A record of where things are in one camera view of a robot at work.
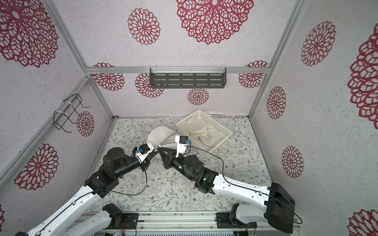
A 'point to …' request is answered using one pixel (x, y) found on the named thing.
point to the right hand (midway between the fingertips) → (161, 148)
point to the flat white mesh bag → (212, 138)
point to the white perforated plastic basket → (212, 123)
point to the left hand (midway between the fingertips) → (156, 150)
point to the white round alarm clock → (146, 139)
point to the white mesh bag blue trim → (160, 135)
